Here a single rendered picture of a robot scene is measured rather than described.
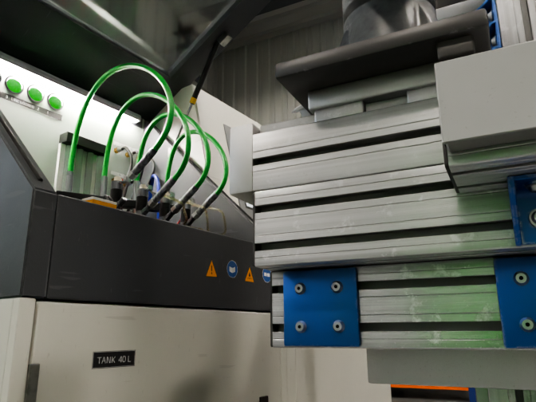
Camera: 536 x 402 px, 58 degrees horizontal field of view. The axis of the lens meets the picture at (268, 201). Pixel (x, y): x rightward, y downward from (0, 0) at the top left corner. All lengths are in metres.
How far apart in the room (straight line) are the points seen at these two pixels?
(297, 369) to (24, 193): 0.81
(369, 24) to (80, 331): 0.60
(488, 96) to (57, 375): 0.67
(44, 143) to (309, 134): 1.03
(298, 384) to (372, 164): 0.87
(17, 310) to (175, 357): 0.32
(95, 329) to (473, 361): 0.55
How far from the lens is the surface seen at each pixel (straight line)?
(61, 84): 1.54
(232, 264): 1.09
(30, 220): 0.79
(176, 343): 0.96
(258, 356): 1.16
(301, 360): 1.32
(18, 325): 0.77
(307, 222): 0.54
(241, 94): 9.44
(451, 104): 0.41
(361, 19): 0.62
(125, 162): 1.64
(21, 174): 0.84
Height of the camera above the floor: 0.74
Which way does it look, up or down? 15 degrees up
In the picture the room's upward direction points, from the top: straight up
